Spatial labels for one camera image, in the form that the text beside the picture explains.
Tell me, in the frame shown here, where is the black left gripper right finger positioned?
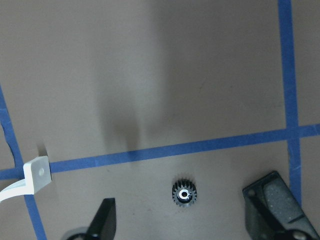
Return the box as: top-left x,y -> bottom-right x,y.
242,171 -> 320,240

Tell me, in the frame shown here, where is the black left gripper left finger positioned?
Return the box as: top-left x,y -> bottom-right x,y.
62,198 -> 116,240

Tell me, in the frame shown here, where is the small black bearing gear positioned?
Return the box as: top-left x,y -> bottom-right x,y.
171,178 -> 198,208

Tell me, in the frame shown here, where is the white curved plastic bracket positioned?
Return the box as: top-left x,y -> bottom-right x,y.
0,155 -> 52,202

